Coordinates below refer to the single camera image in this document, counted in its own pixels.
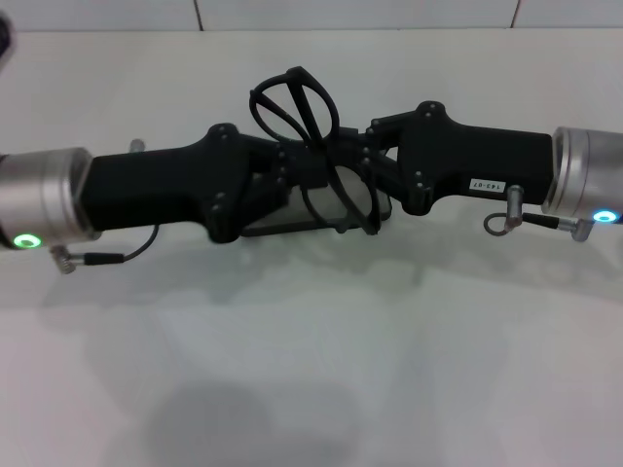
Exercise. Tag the black glasses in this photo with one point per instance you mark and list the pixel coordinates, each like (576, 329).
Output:
(297, 92)

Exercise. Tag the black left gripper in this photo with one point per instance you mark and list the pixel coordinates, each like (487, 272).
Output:
(156, 187)

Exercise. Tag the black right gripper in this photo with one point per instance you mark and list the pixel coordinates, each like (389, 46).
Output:
(467, 155)

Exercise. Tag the black glasses case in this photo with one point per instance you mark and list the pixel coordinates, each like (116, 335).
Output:
(292, 221)

